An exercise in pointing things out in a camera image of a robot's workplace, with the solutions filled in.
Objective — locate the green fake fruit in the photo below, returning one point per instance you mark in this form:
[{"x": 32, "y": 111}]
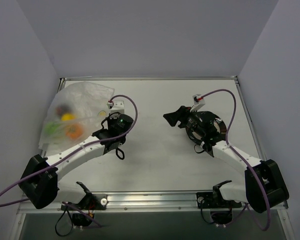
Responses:
[{"x": 52, "y": 129}]

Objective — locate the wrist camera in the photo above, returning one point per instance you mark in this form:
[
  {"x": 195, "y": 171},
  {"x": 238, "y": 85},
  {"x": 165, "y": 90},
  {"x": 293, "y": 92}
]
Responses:
[
  {"x": 116, "y": 106},
  {"x": 198, "y": 102}
]

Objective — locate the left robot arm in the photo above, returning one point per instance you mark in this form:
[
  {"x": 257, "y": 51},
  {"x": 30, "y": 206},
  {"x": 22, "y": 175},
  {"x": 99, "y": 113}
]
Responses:
[{"x": 43, "y": 175}]

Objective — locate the orange fake fruit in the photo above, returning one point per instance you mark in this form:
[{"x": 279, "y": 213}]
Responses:
[{"x": 74, "y": 131}]

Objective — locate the black rimmed plate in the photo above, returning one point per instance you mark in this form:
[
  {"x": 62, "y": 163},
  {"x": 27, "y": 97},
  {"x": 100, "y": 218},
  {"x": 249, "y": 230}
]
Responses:
[{"x": 205, "y": 127}]

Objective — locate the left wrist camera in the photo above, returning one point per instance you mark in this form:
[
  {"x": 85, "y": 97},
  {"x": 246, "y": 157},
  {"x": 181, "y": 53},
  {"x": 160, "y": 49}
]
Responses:
[{"x": 116, "y": 106}]

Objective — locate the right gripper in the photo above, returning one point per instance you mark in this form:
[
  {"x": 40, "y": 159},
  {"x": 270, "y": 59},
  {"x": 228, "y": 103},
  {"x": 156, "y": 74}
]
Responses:
[{"x": 184, "y": 119}]

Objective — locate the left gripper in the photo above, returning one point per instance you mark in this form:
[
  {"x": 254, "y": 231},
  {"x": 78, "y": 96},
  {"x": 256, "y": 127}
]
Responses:
[{"x": 100, "y": 133}]

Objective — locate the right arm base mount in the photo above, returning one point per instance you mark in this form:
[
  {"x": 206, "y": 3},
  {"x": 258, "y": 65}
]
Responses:
[{"x": 221, "y": 211}]

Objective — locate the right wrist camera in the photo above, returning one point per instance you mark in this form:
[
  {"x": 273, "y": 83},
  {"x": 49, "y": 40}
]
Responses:
[{"x": 198, "y": 102}]

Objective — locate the yellow fake lemon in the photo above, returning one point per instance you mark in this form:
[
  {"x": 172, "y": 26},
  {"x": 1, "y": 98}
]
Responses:
[{"x": 67, "y": 117}]

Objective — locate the aluminium front rail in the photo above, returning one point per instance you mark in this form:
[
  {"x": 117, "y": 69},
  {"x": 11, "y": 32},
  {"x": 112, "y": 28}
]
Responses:
[{"x": 151, "y": 201}]

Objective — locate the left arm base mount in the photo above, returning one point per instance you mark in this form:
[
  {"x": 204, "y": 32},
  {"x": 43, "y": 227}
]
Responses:
[{"x": 85, "y": 211}]

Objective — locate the dark red fake fruit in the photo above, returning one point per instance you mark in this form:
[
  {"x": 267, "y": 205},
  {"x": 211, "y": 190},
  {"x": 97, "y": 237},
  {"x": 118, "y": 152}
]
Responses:
[{"x": 62, "y": 109}]

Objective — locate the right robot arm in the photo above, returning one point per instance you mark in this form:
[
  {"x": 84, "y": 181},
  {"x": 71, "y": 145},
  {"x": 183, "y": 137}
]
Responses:
[{"x": 262, "y": 186}]

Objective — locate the translucent plastic bag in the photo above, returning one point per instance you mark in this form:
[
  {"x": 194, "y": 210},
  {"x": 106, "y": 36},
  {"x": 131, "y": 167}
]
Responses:
[{"x": 88, "y": 102}]

